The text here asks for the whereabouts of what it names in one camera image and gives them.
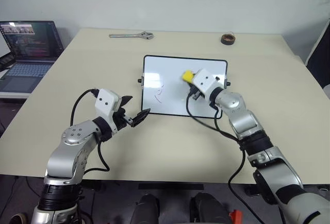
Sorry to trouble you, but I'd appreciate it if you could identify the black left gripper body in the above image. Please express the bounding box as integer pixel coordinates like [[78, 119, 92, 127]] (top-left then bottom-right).
[[113, 105, 134, 130]]

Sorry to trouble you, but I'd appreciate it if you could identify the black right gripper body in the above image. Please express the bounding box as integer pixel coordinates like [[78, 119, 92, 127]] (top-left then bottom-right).
[[187, 84, 207, 102]]

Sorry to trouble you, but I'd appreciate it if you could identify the yellow whiteboard eraser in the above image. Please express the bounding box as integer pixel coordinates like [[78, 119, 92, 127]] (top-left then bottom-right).
[[181, 70, 196, 83]]

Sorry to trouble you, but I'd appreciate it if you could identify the black framed whiteboard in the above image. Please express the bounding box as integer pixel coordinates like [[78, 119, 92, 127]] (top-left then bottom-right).
[[137, 55, 231, 120]]

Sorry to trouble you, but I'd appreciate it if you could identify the brown tape roll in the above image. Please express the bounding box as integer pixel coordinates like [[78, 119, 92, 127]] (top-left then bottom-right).
[[220, 33, 236, 46]]

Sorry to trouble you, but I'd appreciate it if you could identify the silver adjustable wrench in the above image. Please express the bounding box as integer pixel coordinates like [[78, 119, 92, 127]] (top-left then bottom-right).
[[109, 30, 155, 41]]

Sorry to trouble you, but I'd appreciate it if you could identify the dark rounded shape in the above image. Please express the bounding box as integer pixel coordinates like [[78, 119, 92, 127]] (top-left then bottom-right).
[[130, 194, 162, 224], [189, 192, 233, 224]]

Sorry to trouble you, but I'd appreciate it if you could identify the open grey laptop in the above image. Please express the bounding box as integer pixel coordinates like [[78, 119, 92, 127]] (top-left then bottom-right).
[[0, 20, 64, 93]]

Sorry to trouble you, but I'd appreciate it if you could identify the black device beside laptop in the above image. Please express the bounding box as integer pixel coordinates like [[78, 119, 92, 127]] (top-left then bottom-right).
[[0, 53, 15, 72]]

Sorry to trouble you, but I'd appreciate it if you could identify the red plastic object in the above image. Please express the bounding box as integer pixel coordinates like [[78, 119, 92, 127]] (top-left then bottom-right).
[[229, 209, 243, 224]]

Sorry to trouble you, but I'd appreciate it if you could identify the dark panel with white edge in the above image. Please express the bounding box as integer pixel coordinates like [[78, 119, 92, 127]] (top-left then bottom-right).
[[305, 17, 330, 91]]

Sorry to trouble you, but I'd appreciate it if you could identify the brown round object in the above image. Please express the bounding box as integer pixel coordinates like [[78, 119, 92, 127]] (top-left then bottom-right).
[[8, 213, 28, 224]]

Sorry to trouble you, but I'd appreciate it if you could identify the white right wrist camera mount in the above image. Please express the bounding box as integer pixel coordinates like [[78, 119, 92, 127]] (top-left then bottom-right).
[[193, 67, 223, 97]]

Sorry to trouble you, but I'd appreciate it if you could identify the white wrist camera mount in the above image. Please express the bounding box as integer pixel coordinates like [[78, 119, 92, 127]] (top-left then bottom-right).
[[94, 88, 122, 132], [193, 67, 223, 97]]

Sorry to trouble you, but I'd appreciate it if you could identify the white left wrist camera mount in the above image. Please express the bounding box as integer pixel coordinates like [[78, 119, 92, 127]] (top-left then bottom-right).
[[94, 88, 122, 132]]

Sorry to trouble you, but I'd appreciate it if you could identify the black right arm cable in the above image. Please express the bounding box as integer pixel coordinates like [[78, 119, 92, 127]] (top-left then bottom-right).
[[186, 93, 261, 211]]

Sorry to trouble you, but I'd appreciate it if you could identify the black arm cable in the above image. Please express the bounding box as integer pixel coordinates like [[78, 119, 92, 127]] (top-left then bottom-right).
[[70, 88, 111, 174], [186, 93, 261, 211]]

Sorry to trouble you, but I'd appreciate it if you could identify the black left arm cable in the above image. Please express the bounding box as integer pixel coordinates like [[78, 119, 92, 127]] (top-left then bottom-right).
[[70, 88, 111, 174]]

